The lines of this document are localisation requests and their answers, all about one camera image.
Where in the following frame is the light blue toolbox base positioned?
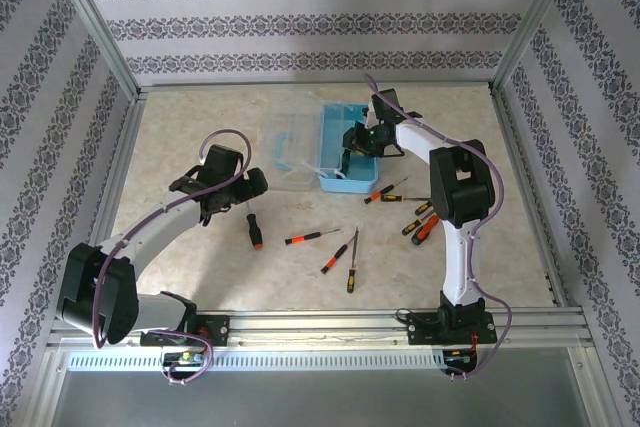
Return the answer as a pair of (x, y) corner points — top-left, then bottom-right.
(318, 102), (380, 194)

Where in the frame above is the large black handled screwdriver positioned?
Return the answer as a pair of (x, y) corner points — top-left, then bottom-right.
(243, 199), (266, 252)

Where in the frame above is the orange black precision screwdriver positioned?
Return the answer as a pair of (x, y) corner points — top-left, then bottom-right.
(320, 230), (362, 276)
(363, 176), (410, 206)
(283, 228), (342, 247)

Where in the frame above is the clear plastic toolbox lid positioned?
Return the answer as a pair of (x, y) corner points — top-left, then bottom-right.
(263, 91), (324, 193)

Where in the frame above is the large orange black screwdriver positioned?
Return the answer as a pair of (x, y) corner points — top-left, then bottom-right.
(410, 214), (442, 247)

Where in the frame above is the yellow black handled file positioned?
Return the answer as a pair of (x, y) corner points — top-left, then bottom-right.
(346, 225), (361, 295)

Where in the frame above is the grey metal panel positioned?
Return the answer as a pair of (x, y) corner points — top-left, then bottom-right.
(49, 370), (591, 427)

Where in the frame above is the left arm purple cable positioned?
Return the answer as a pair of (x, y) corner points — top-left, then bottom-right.
(92, 128), (251, 386)

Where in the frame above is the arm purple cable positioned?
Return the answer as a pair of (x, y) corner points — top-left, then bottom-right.
(92, 128), (251, 386)
(363, 72), (514, 381)

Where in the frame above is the aluminium cross rail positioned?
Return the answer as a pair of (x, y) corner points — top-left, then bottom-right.
(137, 80), (494, 93)

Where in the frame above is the aluminium side rail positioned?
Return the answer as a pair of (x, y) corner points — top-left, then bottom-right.
(69, 94), (149, 313)
(491, 91), (574, 309)

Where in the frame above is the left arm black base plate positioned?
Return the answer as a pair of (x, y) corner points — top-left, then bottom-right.
(139, 314), (232, 348)

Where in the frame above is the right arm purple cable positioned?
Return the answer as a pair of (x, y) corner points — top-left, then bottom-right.
(363, 72), (514, 381)

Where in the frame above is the wide aluminium mounting rail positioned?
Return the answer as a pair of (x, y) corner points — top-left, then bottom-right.
(47, 309), (594, 348)

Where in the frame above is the slotted grey cable duct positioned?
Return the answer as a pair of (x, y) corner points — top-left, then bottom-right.
(66, 350), (448, 372)

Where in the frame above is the aluminium frame post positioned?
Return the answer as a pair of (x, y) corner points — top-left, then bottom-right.
(489, 0), (586, 96)
(42, 0), (144, 101)

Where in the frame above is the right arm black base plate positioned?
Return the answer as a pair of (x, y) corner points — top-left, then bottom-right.
(406, 310), (497, 347)

